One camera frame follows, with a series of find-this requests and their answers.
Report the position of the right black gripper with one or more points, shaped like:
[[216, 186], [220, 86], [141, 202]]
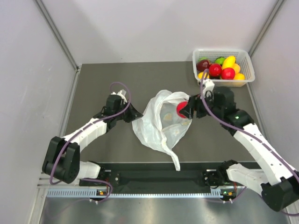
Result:
[[195, 101]]

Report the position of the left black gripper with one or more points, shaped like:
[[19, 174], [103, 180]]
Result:
[[134, 114]]

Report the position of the small red fruit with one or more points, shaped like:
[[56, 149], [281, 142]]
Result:
[[179, 107]]

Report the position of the white printed plastic bag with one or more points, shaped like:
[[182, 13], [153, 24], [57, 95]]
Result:
[[161, 128]]

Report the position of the yellow fruit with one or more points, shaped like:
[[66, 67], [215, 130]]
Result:
[[229, 62]]

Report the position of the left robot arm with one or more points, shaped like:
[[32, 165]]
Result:
[[62, 160]]

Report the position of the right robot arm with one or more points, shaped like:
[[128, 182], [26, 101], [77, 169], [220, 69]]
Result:
[[278, 182]]

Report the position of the green fruit behind apple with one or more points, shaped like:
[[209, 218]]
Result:
[[202, 58]]

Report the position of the green striped fruit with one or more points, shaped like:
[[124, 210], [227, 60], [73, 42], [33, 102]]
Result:
[[220, 60]]

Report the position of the yellow lemon left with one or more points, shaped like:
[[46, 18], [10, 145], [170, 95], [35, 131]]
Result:
[[200, 75]]

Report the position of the yellow lemon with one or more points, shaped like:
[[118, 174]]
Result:
[[239, 76], [200, 75]]

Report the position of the red apple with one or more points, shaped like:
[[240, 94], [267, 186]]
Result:
[[202, 65]]

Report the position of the yellow lemon right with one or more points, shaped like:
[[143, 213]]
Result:
[[239, 76]]

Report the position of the white perforated plastic basket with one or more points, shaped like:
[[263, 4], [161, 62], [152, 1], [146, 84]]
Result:
[[242, 59]]

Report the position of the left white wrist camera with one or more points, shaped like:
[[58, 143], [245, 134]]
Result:
[[122, 94]]

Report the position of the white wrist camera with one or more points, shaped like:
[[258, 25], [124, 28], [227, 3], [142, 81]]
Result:
[[206, 88], [122, 94]]

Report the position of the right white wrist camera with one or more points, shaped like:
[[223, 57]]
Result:
[[206, 88]]

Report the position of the slotted cable duct rail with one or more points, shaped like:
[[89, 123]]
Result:
[[102, 192]]

